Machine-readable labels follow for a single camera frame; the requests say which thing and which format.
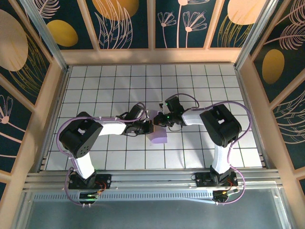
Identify light purple paper sheet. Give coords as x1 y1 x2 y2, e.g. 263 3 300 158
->
145 109 168 145

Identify grey metal sheet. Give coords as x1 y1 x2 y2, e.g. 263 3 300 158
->
13 188 295 229

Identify aluminium mounting rail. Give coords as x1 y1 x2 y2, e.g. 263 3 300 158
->
23 168 284 191

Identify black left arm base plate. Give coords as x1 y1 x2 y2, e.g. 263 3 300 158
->
68 173 112 190

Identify slotted grey cable duct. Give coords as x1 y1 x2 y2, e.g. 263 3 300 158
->
32 189 216 203

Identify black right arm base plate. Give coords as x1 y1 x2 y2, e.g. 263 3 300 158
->
194 172 239 188

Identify aluminium side rail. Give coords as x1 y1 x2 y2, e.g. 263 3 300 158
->
234 65 272 170
35 66 71 172

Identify small circuit board with wires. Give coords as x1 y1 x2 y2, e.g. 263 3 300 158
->
78 190 102 203
212 188 240 203

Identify teal wall panel pink flowers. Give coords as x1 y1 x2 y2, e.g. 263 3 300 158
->
154 0 218 49

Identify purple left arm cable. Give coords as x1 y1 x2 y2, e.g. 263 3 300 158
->
55 102 148 208

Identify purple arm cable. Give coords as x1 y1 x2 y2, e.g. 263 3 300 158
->
55 102 148 208
177 93 253 206

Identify teal wall panel orange circle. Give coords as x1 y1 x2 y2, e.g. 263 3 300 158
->
85 0 150 50

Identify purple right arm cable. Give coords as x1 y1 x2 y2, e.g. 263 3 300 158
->
177 93 253 206

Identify teal wall panel cream circle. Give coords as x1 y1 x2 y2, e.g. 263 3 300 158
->
209 0 269 48

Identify aluminium frame post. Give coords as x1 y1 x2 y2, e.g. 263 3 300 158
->
20 0 70 72
234 0 279 70

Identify teal wall panel white flower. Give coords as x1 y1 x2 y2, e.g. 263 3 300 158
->
0 73 36 177

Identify teal wall panel yellow oval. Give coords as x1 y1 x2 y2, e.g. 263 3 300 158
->
30 0 100 51
249 0 305 104

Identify teal wall panel leaf outlines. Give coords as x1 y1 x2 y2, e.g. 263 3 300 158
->
270 83 305 171

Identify teal wall panel cream disc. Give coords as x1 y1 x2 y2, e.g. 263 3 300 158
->
0 0 53 107

